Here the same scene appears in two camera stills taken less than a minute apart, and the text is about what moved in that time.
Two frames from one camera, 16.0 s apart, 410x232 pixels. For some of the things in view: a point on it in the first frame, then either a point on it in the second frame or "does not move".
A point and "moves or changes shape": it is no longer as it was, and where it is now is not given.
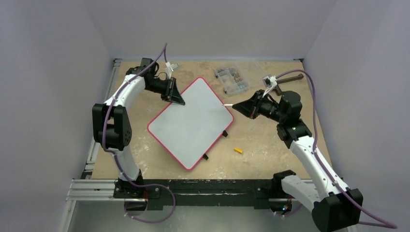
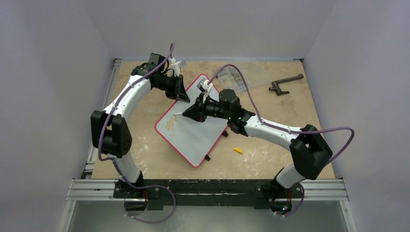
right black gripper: (256, 104) to (199, 110)
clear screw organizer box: (232, 82) does not move
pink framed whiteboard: (187, 132) moves or changes shape
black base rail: (263, 193) does not move
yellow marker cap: (238, 150) does not move
